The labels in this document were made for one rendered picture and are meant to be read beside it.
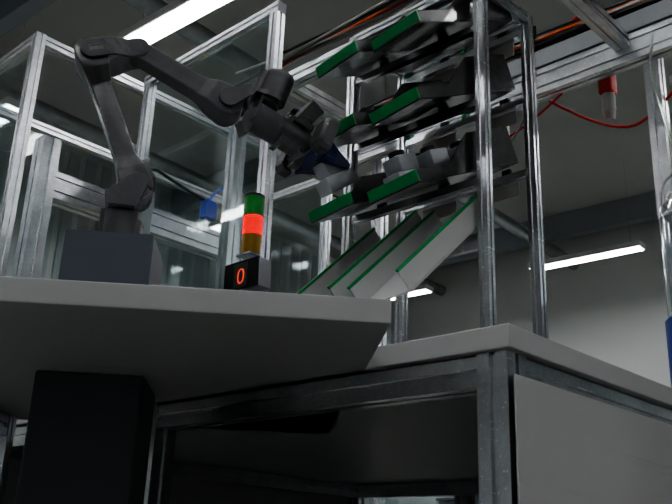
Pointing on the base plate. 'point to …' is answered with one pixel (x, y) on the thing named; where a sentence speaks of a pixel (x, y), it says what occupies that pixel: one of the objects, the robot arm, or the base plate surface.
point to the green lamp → (254, 204)
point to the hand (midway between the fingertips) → (328, 161)
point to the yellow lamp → (251, 243)
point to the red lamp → (252, 223)
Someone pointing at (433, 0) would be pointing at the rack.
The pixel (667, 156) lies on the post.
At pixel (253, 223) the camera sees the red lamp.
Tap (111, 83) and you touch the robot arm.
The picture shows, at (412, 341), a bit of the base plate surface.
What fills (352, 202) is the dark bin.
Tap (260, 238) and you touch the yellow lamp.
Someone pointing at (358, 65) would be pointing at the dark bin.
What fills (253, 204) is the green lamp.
